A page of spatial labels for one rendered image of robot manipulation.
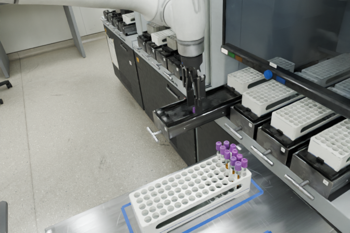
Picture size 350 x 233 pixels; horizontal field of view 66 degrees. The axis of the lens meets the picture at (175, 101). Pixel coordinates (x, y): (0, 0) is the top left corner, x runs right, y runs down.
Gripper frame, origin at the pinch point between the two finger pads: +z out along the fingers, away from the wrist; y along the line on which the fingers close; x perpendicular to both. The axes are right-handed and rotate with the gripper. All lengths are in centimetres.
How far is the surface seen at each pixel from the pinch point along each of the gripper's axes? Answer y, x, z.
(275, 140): -28.6, -13.3, 4.7
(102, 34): 353, -42, 79
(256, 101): -14.8, -17.1, -1.5
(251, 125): -17.6, -12.8, 5.6
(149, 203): -33.8, 33.2, -2.6
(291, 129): -31.5, -16.4, -0.2
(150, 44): 73, -13, 3
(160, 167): 53, 1, 85
